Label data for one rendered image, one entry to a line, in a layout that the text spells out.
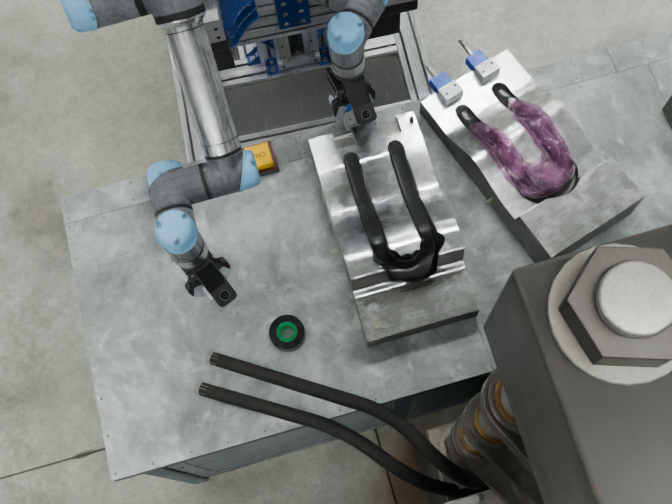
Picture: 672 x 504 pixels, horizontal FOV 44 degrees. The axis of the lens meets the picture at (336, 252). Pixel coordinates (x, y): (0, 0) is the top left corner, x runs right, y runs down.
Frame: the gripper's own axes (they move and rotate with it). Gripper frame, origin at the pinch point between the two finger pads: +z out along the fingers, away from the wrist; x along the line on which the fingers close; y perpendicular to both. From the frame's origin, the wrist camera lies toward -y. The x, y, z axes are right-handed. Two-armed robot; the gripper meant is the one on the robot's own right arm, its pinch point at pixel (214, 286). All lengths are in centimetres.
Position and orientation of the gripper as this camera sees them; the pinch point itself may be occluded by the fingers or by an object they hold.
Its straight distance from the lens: 191.0
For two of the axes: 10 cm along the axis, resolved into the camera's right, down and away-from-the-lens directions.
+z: 0.5, 3.1, 9.5
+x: -7.8, 6.0, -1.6
